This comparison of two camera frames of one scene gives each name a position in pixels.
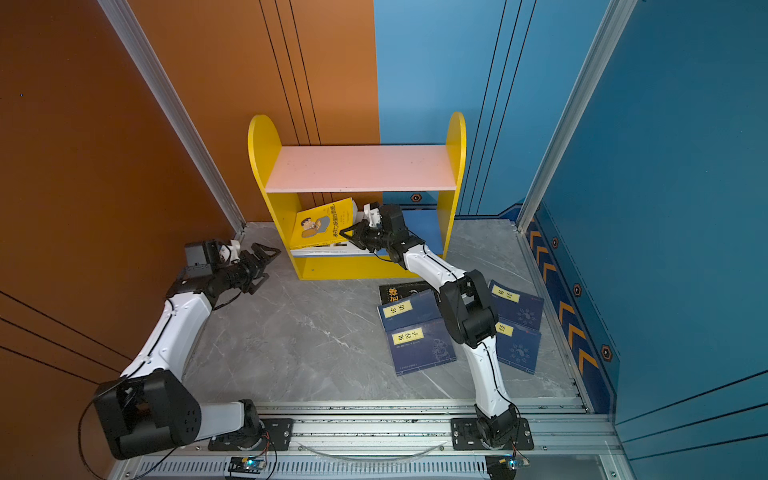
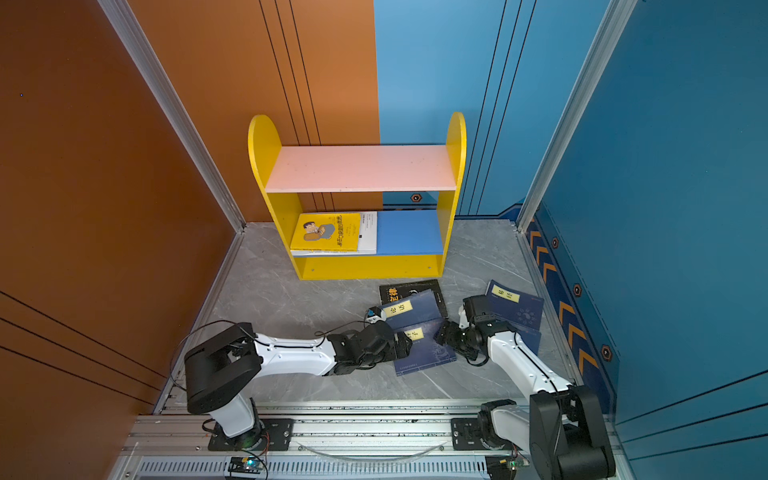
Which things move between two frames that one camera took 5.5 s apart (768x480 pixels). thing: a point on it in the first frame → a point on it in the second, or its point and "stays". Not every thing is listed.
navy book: [412, 310] stays
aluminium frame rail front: [522, 439] stays
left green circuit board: [246, 464] stays
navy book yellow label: [420, 345] stays
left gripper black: [253, 269] → [395, 351]
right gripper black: [361, 233] → [447, 332]
